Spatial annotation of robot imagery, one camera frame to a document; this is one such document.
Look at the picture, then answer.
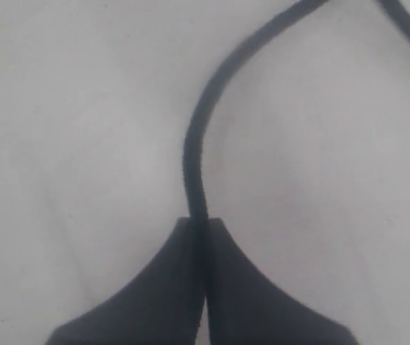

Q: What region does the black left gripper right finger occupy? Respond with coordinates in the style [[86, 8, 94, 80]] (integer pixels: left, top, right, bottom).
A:
[[202, 218, 357, 344]]

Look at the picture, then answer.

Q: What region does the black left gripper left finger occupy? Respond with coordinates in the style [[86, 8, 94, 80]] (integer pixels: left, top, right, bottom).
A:
[[47, 218, 205, 344]]

